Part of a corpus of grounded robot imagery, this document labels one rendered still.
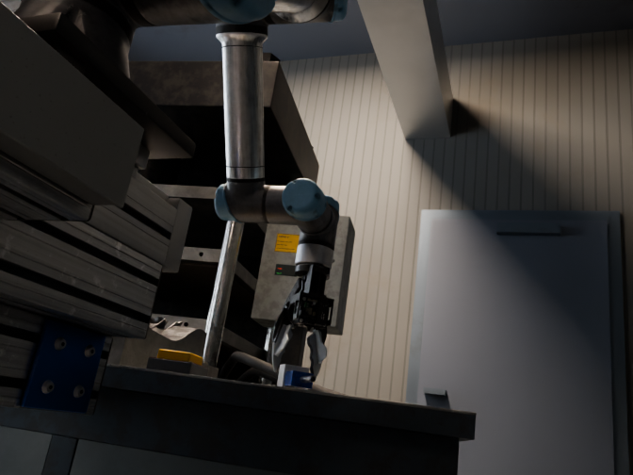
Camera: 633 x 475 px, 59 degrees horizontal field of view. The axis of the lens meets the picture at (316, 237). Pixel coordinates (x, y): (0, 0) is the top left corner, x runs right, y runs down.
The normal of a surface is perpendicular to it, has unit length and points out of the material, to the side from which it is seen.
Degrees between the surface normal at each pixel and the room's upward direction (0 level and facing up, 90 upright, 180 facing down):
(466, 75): 90
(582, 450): 90
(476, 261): 90
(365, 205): 90
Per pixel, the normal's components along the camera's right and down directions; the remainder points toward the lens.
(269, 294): -0.18, -0.34
